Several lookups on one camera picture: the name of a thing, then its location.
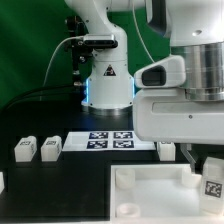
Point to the white sheet with markers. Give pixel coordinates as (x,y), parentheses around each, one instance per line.
(105,141)

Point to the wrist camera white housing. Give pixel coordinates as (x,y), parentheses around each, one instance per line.
(166,73)

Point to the white square tabletop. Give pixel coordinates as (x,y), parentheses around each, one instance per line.
(157,194)

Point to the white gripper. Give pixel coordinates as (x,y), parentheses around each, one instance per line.
(164,115)

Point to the white block left edge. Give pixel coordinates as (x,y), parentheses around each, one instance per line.
(2,186)

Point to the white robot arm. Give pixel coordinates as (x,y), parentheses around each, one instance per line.
(195,29)

